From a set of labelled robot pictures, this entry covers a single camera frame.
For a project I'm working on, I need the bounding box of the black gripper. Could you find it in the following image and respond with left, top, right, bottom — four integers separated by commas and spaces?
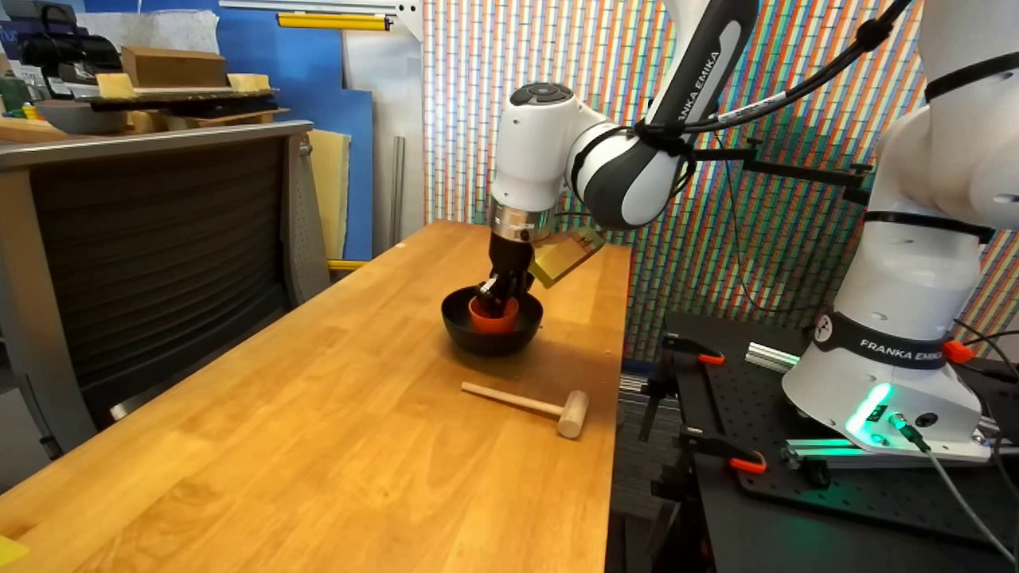
480, 235, 537, 318

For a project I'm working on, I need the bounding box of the orange plastic cup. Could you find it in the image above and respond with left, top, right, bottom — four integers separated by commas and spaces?
470, 296, 522, 334

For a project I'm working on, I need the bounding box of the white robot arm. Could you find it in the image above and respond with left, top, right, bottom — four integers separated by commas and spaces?
480, 0, 1019, 460

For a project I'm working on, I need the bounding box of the black bowl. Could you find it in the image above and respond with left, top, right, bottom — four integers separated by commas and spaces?
442, 287, 545, 357

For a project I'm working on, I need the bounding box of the small wooden mallet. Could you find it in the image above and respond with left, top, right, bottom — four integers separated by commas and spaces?
466, 383, 591, 440

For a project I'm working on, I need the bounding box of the black optical breadboard base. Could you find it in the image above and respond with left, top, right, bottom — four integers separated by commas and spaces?
662, 314, 1014, 573

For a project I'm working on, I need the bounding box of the grey mesh office chair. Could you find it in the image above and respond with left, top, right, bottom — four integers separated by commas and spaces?
0, 121, 327, 457

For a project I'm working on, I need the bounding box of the orange-handled clamp upper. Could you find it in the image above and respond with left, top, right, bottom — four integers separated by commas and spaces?
638, 330, 728, 443

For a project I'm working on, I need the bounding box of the orange-handled clamp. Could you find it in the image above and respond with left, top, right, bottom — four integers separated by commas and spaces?
638, 330, 728, 443
649, 426, 767, 573

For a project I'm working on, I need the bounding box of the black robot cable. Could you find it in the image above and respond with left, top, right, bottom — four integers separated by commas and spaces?
635, 0, 918, 194

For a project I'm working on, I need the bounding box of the orange-handled clamp lower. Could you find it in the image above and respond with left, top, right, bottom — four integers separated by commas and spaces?
649, 426, 767, 573

